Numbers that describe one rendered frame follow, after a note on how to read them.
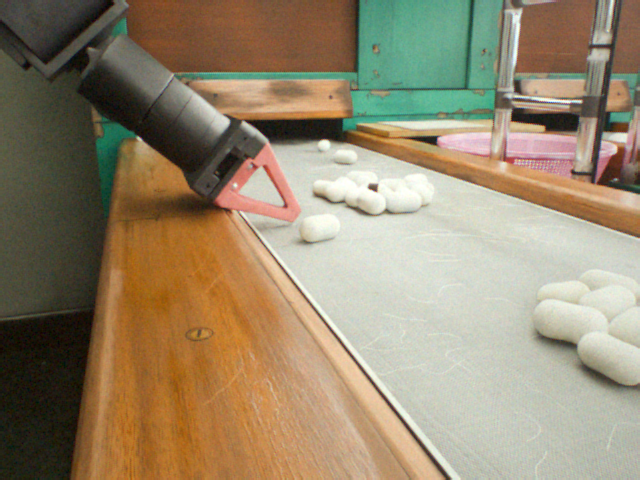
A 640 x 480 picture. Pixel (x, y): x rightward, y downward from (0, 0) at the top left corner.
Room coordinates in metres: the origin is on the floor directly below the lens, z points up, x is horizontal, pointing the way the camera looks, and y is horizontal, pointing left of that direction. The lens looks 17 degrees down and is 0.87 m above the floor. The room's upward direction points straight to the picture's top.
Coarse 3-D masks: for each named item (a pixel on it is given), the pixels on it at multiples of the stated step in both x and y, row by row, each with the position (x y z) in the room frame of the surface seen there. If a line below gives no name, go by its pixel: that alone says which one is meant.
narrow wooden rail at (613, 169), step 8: (576, 136) 0.97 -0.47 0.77; (512, 144) 1.08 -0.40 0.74; (616, 144) 0.86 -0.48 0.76; (624, 144) 0.86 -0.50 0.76; (624, 152) 0.83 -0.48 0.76; (616, 160) 0.84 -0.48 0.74; (608, 168) 0.85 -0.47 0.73; (616, 168) 0.84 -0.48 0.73; (600, 176) 0.87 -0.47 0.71; (608, 176) 0.85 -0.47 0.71; (616, 176) 0.84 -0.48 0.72; (600, 184) 0.86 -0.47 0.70
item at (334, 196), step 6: (330, 186) 0.56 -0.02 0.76; (336, 186) 0.55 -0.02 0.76; (342, 186) 0.56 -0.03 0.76; (348, 186) 0.56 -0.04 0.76; (354, 186) 0.56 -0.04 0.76; (330, 192) 0.55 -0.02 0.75; (336, 192) 0.55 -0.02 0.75; (342, 192) 0.55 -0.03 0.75; (330, 198) 0.55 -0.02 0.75; (336, 198) 0.55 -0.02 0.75; (342, 198) 0.55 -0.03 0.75
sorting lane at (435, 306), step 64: (256, 192) 0.61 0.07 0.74; (448, 192) 0.61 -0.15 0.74; (320, 256) 0.38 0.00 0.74; (384, 256) 0.38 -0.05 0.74; (448, 256) 0.38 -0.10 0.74; (512, 256) 0.38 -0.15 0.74; (576, 256) 0.38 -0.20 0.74; (384, 320) 0.27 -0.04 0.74; (448, 320) 0.27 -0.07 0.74; (512, 320) 0.27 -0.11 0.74; (384, 384) 0.21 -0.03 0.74; (448, 384) 0.21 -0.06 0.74; (512, 384) 0.21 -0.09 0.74; (576, 384) 0.21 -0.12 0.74; (448, 448) 0.17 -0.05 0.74; (512, 448) 0.17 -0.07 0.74; (576, 448) 0.17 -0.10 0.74
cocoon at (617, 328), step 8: (624, 312) 0.25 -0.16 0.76; (632, 312) 0.25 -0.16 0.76; (616, 320) 0.24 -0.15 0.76; (624, 320) 0.24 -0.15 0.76; (632, 320) 0.24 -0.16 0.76; (616, 328) 0.24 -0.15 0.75; (624, 328) 0.24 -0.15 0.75; (632, 328) 0.23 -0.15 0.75; (616, 336) 0.24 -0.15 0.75; (624, 336) 0.23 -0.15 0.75; (632, 336) 0.23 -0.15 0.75; (632, 344) 0.23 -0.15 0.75
